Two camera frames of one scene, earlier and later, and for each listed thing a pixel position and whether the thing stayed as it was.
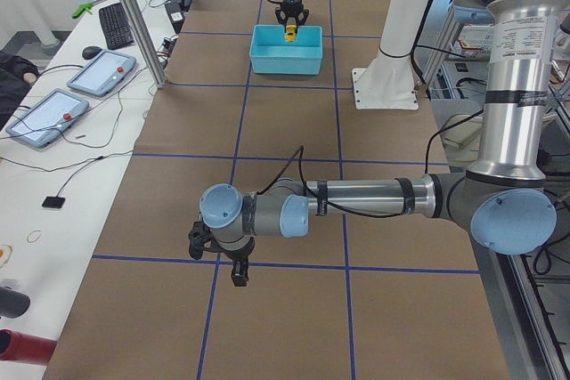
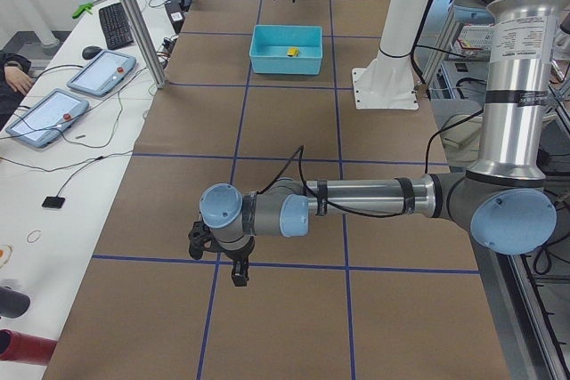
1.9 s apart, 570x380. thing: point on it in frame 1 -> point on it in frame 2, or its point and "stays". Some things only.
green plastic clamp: (85, 6) stays
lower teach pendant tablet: (48, 118) stays
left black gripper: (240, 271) stays
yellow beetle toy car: (290, 33) -> (293, 52)
